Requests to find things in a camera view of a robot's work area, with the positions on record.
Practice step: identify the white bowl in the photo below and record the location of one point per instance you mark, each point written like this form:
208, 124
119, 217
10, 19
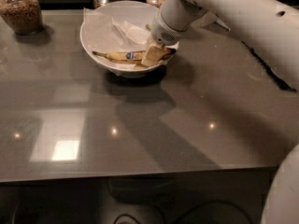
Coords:
102, 19

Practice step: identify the left glass jar of grains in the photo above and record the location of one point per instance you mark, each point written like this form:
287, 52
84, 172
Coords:
24, 17

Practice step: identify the black mesh mat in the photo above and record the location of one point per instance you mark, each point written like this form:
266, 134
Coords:
284, 86

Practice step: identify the short yellow banana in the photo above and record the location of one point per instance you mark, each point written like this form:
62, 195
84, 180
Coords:
148, 27

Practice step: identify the white folded card stand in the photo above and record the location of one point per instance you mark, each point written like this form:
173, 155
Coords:
208, 19

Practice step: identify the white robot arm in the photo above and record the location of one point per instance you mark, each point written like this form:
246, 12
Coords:
269, 29

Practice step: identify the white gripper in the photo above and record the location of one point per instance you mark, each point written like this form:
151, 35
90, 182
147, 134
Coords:
161, 31

